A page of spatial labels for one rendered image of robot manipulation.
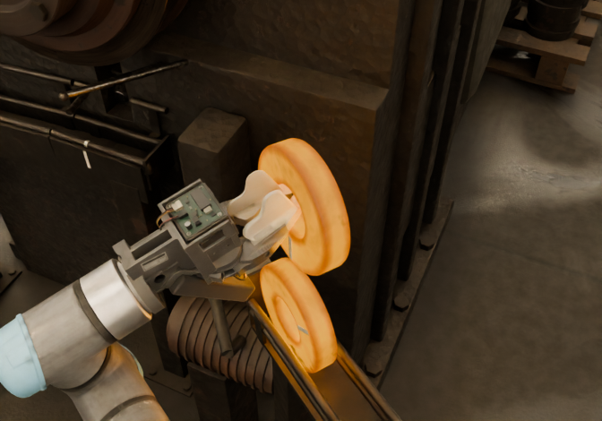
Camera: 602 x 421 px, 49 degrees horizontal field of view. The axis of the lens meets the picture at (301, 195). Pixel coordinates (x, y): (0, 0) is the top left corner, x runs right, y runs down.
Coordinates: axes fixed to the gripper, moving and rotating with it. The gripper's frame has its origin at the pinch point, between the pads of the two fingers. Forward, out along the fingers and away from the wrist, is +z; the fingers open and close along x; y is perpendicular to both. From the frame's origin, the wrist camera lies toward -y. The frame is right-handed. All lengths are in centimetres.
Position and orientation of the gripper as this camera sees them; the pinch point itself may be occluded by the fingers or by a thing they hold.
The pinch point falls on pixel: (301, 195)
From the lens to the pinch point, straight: 73.4
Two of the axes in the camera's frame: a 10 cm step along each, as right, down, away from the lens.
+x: -5.1, -6.1, 6.1
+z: 8.3, -5.3, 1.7
